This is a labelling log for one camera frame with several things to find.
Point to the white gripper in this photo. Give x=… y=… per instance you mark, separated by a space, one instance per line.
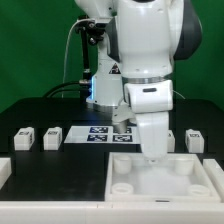
x=152 y=127

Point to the white square table top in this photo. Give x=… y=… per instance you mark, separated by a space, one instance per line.
x=181 y=178

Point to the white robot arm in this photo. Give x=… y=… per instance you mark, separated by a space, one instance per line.
x=138 y=42

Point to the white sheet with tags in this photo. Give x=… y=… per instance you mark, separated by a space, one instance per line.
x=101 y=134

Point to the white left obstacle block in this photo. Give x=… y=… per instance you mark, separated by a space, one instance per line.
x=5 y=170

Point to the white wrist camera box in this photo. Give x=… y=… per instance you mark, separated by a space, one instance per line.
x=148 y=98

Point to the black camera on mount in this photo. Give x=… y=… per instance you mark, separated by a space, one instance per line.
x=98 y=24

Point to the white right obstacle wall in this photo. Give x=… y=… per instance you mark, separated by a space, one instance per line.
x=216 y=175

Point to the white front rail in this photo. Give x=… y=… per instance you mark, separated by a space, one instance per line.
x=110 y=213

